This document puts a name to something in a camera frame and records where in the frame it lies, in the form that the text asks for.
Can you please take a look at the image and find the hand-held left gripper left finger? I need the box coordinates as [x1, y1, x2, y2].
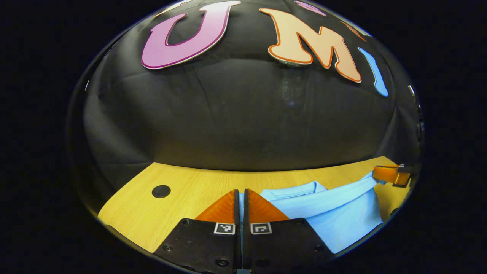
[152, 189, 243, 274]

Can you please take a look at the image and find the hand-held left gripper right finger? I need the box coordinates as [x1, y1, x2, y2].
[243, 188, 335, 274]

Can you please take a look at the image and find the light blue T-shirt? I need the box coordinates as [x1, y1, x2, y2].
[238, 171, 385, 255]

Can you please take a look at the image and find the black round table grommet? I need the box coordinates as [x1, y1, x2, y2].
[151, 185, 171, 199]

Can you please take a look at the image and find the black backdrop cloth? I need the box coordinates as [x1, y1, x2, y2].
[68, 0, 425, 213]

